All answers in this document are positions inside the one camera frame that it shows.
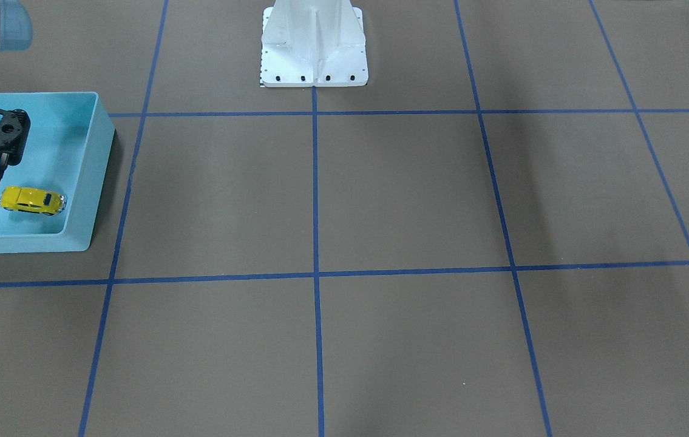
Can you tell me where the yellow beetle toy car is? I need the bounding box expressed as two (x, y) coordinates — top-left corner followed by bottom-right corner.
(0, 185), (67, 216)

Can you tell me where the light blue plastic bin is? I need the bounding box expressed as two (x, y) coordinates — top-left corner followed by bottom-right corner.
(0, 92), (115, 254)

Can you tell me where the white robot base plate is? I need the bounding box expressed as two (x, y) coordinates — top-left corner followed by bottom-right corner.
(259, 6), (369, 87)

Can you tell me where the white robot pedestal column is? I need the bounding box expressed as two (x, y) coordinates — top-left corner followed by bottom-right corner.
(261, 1), (366, 62)

